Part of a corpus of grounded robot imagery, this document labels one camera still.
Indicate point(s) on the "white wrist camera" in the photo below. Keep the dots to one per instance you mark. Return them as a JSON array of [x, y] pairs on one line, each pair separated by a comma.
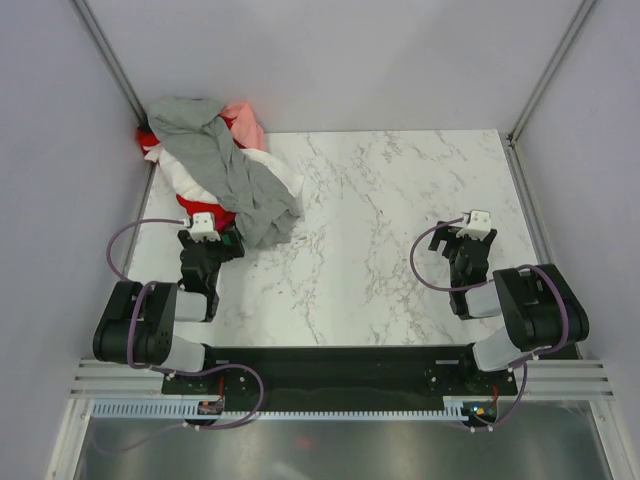
[[203, 227], [476, 225]]

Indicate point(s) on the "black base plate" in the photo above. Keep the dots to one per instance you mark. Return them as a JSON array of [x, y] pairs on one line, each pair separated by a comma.
[[351, 378]]

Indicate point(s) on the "aluminium frame post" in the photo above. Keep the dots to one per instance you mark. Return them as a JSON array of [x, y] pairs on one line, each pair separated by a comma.
[[568, 39], [108, 55]]

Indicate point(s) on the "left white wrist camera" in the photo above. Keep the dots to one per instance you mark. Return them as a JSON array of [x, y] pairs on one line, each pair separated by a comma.
[[203, 227]]

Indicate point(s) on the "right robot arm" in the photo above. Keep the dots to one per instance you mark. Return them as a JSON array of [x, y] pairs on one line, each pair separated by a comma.
[[540, 313]]

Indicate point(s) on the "white slotted cable duct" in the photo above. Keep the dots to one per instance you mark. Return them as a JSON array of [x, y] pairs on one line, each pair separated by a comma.
[[198, 411]]

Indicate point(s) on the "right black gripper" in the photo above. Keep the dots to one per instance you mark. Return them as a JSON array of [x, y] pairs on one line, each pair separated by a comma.
[[447, 233]]

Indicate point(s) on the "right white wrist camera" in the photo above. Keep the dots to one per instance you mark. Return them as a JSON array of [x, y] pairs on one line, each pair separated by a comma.
[[476, 225]]

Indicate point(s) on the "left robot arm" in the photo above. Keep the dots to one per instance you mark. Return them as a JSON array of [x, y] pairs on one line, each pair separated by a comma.
[[137, 326]]

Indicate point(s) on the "right aluminium frame post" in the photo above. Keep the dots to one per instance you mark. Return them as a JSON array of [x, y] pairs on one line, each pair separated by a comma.
[[568, 39]]

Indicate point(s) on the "red t shirt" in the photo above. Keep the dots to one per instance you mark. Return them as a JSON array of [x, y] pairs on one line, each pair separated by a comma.
[[189, 194]]

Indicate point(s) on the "grey t shirt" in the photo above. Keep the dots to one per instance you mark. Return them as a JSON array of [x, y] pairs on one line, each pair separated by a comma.
[[192, 131]]

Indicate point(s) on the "left aluminium frame post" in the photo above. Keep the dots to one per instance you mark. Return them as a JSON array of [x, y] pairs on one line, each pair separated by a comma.
[[108, 55]]

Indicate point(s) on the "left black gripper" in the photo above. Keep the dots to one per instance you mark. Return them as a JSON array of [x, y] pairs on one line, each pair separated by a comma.
[[235, 248]]

